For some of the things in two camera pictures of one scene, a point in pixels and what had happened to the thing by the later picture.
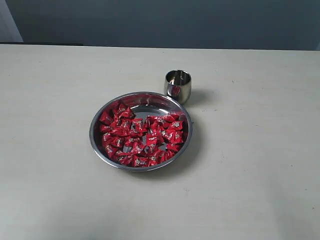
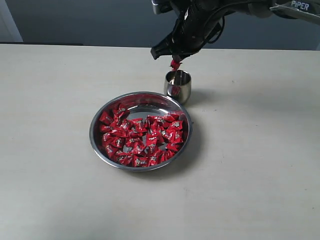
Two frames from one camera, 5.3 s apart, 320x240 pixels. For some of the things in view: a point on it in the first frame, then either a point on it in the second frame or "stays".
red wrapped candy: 107,116 stays
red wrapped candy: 151,138 stays
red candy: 125,112 to 174,65
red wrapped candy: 173,147 stays
